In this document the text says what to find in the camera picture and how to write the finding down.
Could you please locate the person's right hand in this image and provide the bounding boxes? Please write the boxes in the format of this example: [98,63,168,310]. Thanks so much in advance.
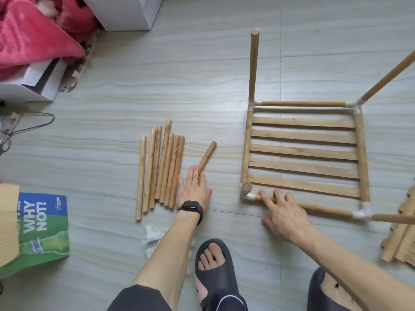
[258,189,315,242]

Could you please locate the person's left hand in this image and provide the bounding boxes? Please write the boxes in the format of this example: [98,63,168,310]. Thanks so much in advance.
[178,165,213,211]

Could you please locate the pile of wooden dowels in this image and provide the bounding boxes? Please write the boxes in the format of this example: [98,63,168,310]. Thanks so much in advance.
[135,118,186,222]

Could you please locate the pile of white connectors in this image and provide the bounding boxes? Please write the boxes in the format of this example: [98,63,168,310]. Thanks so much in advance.
[143,225,168,258]

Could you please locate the slatted wooden shelf panel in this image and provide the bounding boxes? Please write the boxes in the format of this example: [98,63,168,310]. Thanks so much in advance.
[241,103,372,205]
[381,184,415,268]

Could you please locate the person's right forearm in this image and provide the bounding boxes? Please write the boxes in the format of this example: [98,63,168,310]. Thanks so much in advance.
[301,226,415,311]

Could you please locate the person's left forearm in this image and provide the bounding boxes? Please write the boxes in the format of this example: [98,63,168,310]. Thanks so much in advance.
[133,210,202,311]

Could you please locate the person's black sandal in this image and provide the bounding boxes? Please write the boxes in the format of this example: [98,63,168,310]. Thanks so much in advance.
[306,267,364,311]
[194,238,249,311]

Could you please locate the black smartwatch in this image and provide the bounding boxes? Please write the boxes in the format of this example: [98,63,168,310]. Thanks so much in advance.
[178,200,205,225]

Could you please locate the green cardboard box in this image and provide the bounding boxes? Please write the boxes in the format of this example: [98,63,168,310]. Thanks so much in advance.
[0,183,71,277]

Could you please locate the white box cabinet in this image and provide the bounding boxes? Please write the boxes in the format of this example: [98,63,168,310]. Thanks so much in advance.
[81,0,164,32]

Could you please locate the flat white box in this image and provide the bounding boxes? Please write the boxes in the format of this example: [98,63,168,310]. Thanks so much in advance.
[0,59,67,103]

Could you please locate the red fleece blanket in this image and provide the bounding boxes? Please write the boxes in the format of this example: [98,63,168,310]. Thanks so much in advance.
[0,0,98,80]

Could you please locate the wire clothes hanger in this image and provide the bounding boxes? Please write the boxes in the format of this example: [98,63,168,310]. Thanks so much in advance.
[0,112,55,153]

